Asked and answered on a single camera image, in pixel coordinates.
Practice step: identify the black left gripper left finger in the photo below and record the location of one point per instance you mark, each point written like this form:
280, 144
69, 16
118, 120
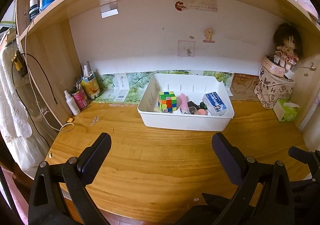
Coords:
92, 158

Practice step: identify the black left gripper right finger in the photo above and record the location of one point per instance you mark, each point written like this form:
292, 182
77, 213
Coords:
231, 158

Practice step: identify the clear box with barcode label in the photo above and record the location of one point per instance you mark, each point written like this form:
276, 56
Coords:
214, 104

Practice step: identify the pink foam roll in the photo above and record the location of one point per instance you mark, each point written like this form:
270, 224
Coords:
183, 104

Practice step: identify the multicolour puzzle cube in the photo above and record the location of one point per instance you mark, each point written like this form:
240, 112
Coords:
167, 102

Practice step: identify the white spray bottle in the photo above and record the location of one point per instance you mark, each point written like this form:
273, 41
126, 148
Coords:
71, 103

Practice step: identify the green tissue pack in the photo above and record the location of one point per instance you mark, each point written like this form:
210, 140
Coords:
285, 110

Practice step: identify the red pen cup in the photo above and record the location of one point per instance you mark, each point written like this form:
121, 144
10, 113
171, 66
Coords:
81, 98

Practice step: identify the yellow juice carton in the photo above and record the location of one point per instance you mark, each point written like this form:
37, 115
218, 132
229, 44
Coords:
89, 82

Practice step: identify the green fruit paper box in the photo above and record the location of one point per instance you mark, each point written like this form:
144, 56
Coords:
130, 87

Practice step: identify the lettered canvas bag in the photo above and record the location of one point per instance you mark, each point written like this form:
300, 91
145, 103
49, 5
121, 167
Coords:
270, 88

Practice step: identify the white plastic storage bin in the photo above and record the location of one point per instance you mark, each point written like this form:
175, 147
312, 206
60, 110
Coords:
153, 117

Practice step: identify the pink round tin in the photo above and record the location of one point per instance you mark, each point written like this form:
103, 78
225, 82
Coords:
273, 68

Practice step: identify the brown haired doll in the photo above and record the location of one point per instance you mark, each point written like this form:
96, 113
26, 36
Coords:
289, 48

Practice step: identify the pink square wall sticker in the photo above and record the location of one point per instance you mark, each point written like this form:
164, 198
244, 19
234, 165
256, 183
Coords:
186, 48

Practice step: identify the yellow duck wall sticker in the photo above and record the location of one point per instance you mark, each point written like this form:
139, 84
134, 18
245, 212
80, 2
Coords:
208, 36

